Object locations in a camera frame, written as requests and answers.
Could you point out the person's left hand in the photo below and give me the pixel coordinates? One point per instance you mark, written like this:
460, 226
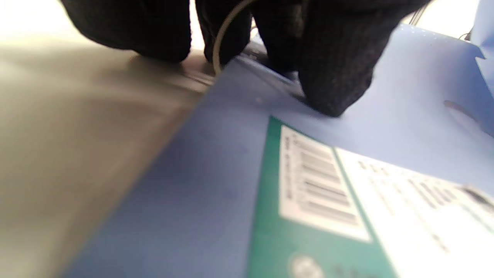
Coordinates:
332, 58

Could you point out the blue cardboard box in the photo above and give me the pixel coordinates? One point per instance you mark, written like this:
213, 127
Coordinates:
216, 185

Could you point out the blue cardboard panel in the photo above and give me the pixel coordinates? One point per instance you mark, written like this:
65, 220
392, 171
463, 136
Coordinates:
484, 23

